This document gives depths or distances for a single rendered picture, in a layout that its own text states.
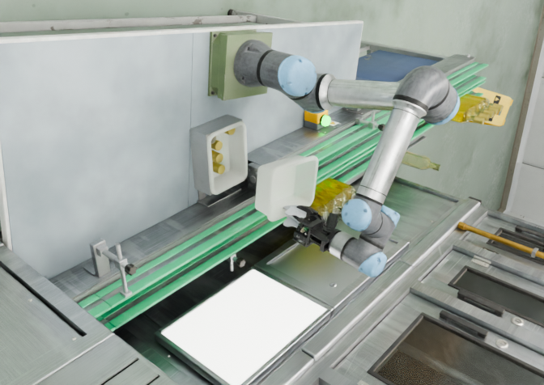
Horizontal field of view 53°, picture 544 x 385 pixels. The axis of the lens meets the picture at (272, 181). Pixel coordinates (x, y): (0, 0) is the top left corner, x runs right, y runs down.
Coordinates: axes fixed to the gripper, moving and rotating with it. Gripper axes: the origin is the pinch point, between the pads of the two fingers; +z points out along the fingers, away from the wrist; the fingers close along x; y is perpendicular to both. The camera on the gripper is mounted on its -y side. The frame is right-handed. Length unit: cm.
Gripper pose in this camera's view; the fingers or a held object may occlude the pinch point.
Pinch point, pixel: (287, 209)
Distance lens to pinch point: 172.1
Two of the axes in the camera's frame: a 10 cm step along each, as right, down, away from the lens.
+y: -6.5, 2.7, -7.1
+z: -7.4, -4.1, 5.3
